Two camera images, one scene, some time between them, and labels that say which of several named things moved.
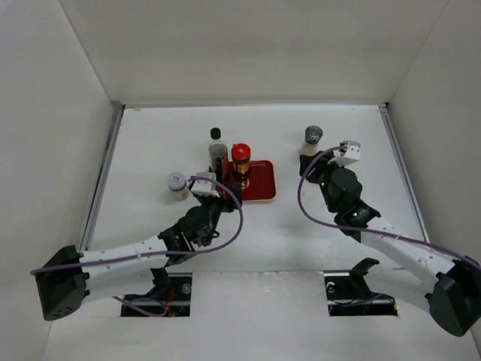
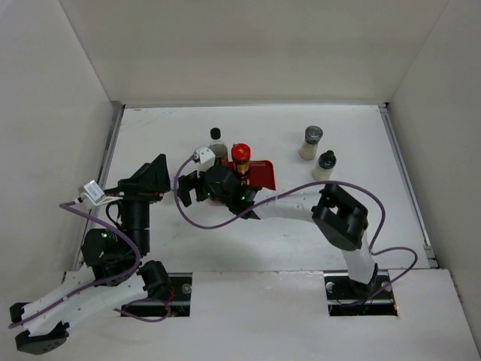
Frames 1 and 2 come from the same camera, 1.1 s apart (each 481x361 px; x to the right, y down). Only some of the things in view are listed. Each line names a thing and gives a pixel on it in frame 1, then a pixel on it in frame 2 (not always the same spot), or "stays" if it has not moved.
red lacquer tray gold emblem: (262, 185) stays
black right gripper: (321, 164) to (189, 182)
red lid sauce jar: (241, 156) stays
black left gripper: (230, 204) to (149, 184)
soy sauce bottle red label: (218, 153) stays
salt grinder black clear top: (313, 134) stays
